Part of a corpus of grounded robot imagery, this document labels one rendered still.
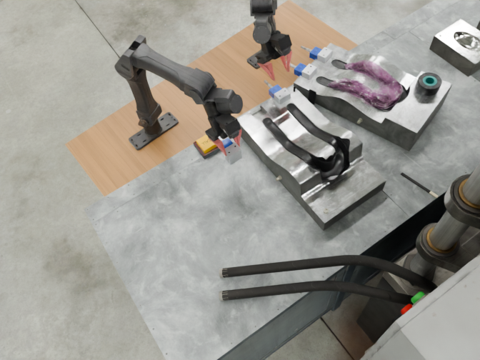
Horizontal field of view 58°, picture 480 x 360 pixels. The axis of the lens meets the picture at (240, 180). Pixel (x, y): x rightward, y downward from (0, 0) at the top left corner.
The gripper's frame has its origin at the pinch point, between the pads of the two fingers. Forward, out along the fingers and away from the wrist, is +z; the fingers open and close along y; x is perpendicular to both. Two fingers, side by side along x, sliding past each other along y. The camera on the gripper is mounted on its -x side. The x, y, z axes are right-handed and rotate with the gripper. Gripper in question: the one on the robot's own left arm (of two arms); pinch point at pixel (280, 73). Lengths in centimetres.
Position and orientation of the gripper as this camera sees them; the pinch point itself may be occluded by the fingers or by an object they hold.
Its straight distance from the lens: 156.8
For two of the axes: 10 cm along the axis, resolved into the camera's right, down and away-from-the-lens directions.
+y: 8.2, -5.2, 2.2
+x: -4.4, -3.4, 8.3
